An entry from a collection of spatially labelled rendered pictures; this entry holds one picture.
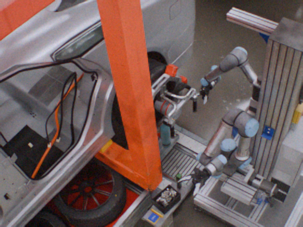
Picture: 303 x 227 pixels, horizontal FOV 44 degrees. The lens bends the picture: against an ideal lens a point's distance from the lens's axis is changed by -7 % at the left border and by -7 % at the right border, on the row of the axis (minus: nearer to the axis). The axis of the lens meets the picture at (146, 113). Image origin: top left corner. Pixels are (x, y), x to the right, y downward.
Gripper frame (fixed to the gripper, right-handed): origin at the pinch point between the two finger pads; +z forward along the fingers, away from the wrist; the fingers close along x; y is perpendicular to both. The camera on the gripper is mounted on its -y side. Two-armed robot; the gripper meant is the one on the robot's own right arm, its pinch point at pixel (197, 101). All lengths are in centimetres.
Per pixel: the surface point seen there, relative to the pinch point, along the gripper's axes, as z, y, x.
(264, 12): -266, -83, -50
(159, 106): 27.4, 6.1, -21.0
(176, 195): 74, -30, 29
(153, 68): 15, 34, -33
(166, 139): 36.7, -20.7, -8.7
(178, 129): -10, -75, -30
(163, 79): 14.4, 26.8, -24.2
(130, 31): 78, 137, 10
